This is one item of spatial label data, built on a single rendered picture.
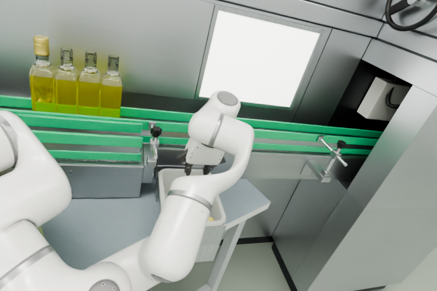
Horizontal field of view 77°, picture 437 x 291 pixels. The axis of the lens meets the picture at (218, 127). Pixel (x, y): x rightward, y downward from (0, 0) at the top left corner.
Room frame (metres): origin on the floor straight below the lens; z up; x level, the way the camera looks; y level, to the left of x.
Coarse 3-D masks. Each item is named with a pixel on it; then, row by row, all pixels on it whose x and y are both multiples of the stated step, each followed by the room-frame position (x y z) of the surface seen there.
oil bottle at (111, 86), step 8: (104, 80) 0.69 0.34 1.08; (112, 80) 0.70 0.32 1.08; (120, 80) 0.72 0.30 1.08; (104, 88) 0.69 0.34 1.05; (112, 88) 0.70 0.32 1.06; (120, 88) 0.71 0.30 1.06; (104, 96) 0.69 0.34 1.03; (112, 96) 0.70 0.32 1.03; (120, 96) 0.71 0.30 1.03; (104, 104) 0.69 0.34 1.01; (112, 104) 0.70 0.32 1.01; (120, 104) 0.71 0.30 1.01; (104, 112) 0.69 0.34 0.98; (112, 112) 0.70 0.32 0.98
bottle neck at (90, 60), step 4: (88, 52) 0.71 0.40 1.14; (92, 52) 0.72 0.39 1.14; (88, 56) 0.69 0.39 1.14; (92, 56) 0.70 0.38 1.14; (96, 56) 0.71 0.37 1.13; (88, 60) 0.69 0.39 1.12; (92, 60) 0.70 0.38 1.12; (96, 60) 0.71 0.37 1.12; (88, 64) 0.69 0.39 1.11; (92, 64) 0.70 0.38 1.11; (88, 68) 0.69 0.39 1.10; (92, 68) 0.70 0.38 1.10
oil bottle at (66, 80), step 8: (56, 72) 0.65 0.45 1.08; (64, 72) 0.66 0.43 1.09; (72, 72) 0.67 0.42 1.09; (56, 80) 0.65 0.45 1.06; (64, 80) 0.65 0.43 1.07; (72, 80) 0.66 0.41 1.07; (56, 88) 0.65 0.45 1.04; (64, 88) 0.65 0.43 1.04; (72, 88) 0.66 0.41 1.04; (56, 96) 0.65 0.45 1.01; (64, 96) 0.65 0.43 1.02; (72, 96) 0.66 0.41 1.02; (56, 104) 0.65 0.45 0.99; (64, 104) 0.65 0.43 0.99; (72, 104) 0.66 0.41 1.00; (56, 112) 0.65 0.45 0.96; (64, 112) 0.65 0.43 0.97; (72, 112) 0.66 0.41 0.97
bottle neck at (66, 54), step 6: (60, 48) 0.68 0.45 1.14; (66, 48) 0.69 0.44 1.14; (60, 54) 0.67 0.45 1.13; (66, 54) 0.67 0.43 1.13; (72, 54) 0.69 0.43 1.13; (60, 60) 0.67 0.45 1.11; (66, 60) 0.67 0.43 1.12; (72, 60) 0.68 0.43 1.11; (60, 66) 0.67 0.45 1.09; (66, 66) 0.67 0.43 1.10; (72, 66) 0.68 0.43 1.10
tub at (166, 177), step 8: (168, 168) 0.69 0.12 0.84; (160, 176) 0.65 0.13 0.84; (168, 176) 0.68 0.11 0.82; (176, 176) 0.69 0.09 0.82; (160, 184) 0.61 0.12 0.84; (168, 184) 0.68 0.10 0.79; (160, 192) 0.58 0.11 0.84; (216, 200) 0.62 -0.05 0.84; (216, 208) 0.60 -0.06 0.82; (216, 216) 0.58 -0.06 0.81; (224, 216) 0.56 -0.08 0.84; (208, 224) 0.52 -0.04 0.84; (216, 224) 0.53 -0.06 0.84
